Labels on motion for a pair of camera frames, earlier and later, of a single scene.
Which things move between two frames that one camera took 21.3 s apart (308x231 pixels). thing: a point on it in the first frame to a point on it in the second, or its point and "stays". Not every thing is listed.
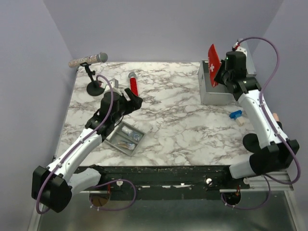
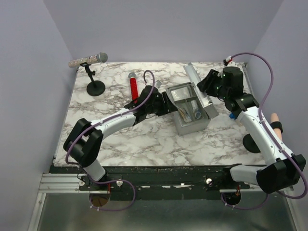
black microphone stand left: (94, 88) stays
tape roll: (137, 136) to (198, 115)
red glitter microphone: (133, 83) stays
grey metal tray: (126, 137) to (188, 104)
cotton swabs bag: (129, 146) to (186, 115)
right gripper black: (218, 78) to (212, 77)
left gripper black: (136, 101) to (166, 107)
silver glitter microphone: (101, 57) stays
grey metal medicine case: (220, 94) to (195, 110)
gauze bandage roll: (127, 130) to (194, 106)
